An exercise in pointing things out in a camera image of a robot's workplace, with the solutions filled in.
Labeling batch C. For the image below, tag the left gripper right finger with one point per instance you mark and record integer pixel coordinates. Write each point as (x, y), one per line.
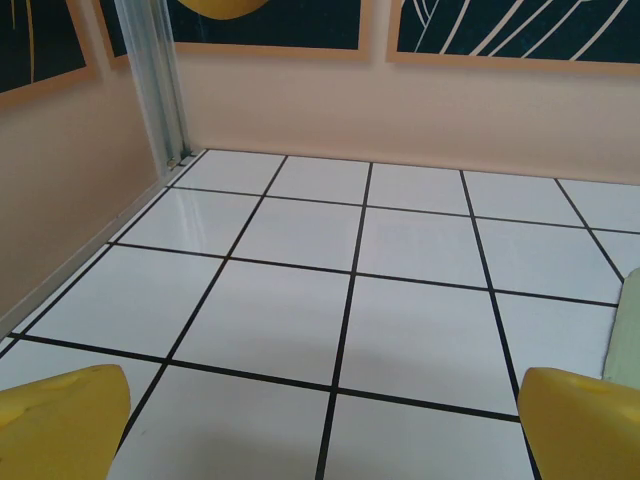
(585, 430)

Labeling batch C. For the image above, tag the light green cloth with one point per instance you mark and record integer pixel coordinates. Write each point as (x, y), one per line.
(627, 330)

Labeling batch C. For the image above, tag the aluminium table edge strip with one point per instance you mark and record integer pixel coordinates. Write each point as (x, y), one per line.
(50, 277)

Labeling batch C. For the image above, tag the wall panel with orange oval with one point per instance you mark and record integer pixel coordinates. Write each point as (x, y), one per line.
(300, 25)

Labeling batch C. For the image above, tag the aluminium corner post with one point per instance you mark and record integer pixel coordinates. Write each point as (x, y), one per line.
(155, 75)

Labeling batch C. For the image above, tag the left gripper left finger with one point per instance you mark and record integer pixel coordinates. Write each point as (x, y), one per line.
(60, 425)

